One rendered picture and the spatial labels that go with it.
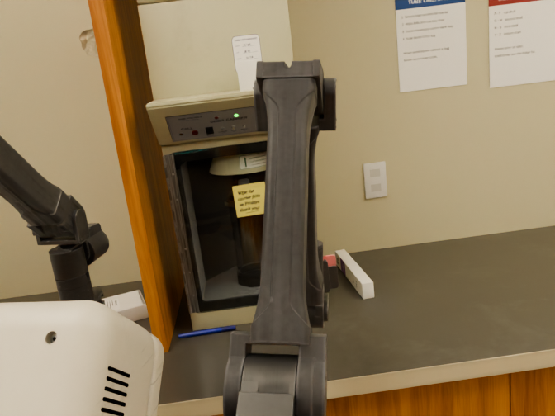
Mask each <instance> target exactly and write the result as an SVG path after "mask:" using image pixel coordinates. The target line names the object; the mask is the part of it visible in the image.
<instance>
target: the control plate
mask: <svg viewBox="0 0 555 416"><path fill-rule="evenodd" d="M234 114H239V116H237V117H234ZM215 116H219V119H217V120H216V119H214V117H215ZM165 119H166V121H167V124H168V128H169V132H170V134H171V137H172V140H173V142H178V141H184V140H191V139H204V138H211V137H217V136H224V135H237V134H243V133H250V132H257V130H256V120H255V110H254V106H249V107H241V108H235V109H228V110H221V111H208V112H201V113H194V114H187V115H180V116H168V117H165ZM233 125H234V126H235V128H234V129H232V128H231V126H233ZM242 125H246V126H245V128H244V127H243V126H242ZM206 127H213V130H214V134H210V135H207V134H206ZM221 127H224V128H225V129H224V130H221ZM194 130H197V131H198V135H193V134H192V132H193V131H194ZM179 133H183V135H179Z"/></svg>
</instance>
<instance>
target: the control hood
mask: <svg viewBox="0 0 555 416"><path fill-rule="evenodd" d="M249 106H254V90H251V91H244V92H241V91H240V90H235V91H228V92H215V93H208V94H202V95H194V96H187V97H175V98H167V99H160V100H154V101H152V102H150V103H147V105H146V110H147V112H148V115H149V118H150V121H151V124H152V126H153V128H154V132H155V134H156V137H157V140H158V142H159V145H161V146H164V145H171V144H183V143H190V142H197V141H203V140H210V139H223V138H230V137H236V136H243V135H256V134H262V133H268V132H267V131H257V132H250V133H243V134H237V135H224V136H217V137H211V138H204V139H191V140H184V141H178V142H173V140H172V137H171V134H170V132H169V128H168V124H167V121H166V119H165V117H168V116H180V115H187V114H194V113H201V112H209V111H221V110H228V109H235V108H241V107H249Z"/></svg>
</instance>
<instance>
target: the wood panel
mask: <svg viewBox="0 0 555 416"><path fill-rule="evenodd" d="M88 6H89V11H90V15H91V19H92V28H93V32H94V36H95V41H96V45H97V53H98V58H99V62H100V66H101V71H102V79H103V83H104V88H105V92H106V97H107V105H108V109H109V113H110V117H111V126H112V130H113V134H114V139H115V144H116V151H117V156H118V160H119V164H120V170H121V177H122V181H123V186H124V190H125V195H126V203H127V207H128V211H129V217H130V224H131V228H132V233H133V237H134V242H135V250H136V254H137V258H138V263H139V268H140V275H141V280H142V284H143V289H144V293H145V301H146V305H147V310H148V315H149V322H150V327H151V331H152V334H153V335H154V336H155V337H156V338H157V339H158V340H159V341H160V342H161V343H162V345H163V348H164V352H168V350H169V347H170V343H171V340H172V336H173V330H174V326H175V323H176V319H177V315H178V309H179V306H180V302H181V298H182V294H183V288H184V282H183V273H182V268H181V263H180V258H179V253H178V243H177V239H176V234H175V229H174V224H173V215H172V210H171V205H170V200H169V195H168V186H167V182H166V177H165V171H164V162H163V157H162V156H163V152H162V147H161V145H159V142H158V140H157V137H156V134H155V132H154V128H153V126H152V124H151V121H150V118H149V115H148V112H147V110H146V105H147V103H150V102H152V101H153V100H154V99H153V93H152V88H151V83H150V79H149V70H148V64H147V59H146V54H145V46H144V41H143V36H142V30H141V25H140V17H139V12H138V6H139V4H138V3H137V0H88Z"/></svg>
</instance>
